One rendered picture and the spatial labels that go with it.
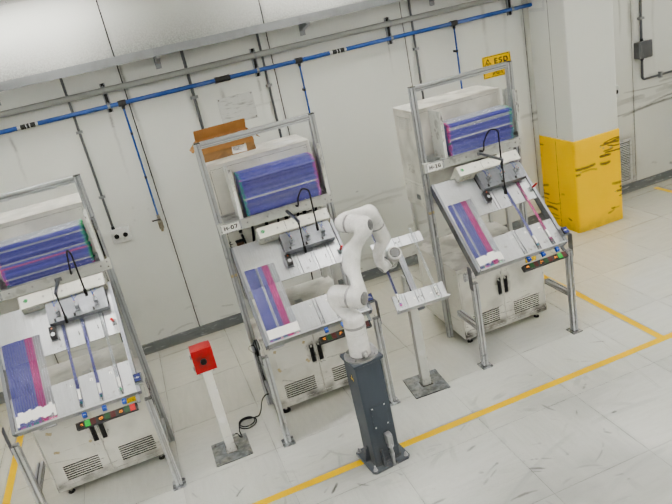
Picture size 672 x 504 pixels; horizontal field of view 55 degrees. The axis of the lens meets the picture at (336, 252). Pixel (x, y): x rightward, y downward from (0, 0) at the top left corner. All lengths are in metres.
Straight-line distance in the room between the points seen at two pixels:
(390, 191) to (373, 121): 0.67
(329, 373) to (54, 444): 1.77
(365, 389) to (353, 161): 2.74
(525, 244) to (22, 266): 3.14
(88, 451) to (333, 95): 3.38
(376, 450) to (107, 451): 1.71
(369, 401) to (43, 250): 2.05
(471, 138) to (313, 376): 1.95
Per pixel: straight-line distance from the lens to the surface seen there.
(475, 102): 4.79
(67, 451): 4.47
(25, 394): 4.07
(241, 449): 4.39
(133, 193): 5.53
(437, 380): 4.56
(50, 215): 4.22
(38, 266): 4.12
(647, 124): 7.62
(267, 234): 4.16
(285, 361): 4.36
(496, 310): 4.91
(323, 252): 4.20
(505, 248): 4.46
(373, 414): 3.74
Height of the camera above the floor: 2.54
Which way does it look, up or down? 21 degrees down
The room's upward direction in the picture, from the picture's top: 12 degrees counter-clockwise
